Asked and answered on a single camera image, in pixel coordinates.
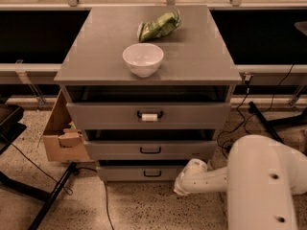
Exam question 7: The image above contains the grey bottom drawer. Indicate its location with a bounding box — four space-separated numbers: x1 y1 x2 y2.
96 160 187 182

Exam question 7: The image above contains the grey drawer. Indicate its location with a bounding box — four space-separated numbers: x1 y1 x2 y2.
96 160 187 182
84 141 217 160
66 103 230 129

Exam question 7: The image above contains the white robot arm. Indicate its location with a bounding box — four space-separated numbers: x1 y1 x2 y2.
174 135 307 230

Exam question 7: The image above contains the grey drawer cabinet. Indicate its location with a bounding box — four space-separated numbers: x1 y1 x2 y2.
53 5 243 177

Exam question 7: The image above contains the grey middle drawer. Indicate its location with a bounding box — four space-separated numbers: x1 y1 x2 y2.
84 141 217 160

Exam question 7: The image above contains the grey top drawer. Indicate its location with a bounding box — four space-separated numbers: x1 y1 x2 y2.
66 103 230 129

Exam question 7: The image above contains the white ceramic bowl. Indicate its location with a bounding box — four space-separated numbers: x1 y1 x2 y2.
122 43 164 78

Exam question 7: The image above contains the green snack bag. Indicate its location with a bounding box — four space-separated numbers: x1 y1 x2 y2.
137 11 181 43

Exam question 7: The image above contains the brown cardboard box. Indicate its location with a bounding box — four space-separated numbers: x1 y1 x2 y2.
42 92 90 162

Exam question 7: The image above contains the black stand base left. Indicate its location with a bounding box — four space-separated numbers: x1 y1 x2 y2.
0 104 77 230

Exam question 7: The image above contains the black stand leg right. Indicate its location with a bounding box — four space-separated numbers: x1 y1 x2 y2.
248 102 307 143

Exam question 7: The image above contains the white tape on handle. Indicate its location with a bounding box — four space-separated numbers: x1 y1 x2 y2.
141 114 158 122

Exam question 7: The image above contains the black floor cable left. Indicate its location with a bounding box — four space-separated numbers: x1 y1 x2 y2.
0 131 115 230

